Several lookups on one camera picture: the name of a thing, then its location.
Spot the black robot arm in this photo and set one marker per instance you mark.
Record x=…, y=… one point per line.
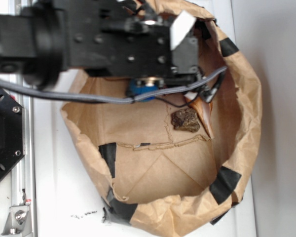
x=35, y=42

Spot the dark brown rock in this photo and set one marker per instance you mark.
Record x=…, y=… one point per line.
x=185, y=120

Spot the blue dimpled foam ball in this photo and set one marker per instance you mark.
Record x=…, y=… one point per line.
x=133, y=89

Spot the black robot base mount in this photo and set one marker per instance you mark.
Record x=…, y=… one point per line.
x=10, y=133

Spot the crumpled brown paper bag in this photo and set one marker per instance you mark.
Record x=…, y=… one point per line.
x=162, y=180

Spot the silver corner bracket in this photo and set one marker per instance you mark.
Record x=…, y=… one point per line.
x=19, y=222

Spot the orange spiral seashell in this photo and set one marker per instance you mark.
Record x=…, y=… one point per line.
x=203, y=110

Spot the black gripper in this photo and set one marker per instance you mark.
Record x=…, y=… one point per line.
x=106, y=40

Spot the aluminium extrusion rail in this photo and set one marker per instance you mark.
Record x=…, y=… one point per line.
x=23, y=184

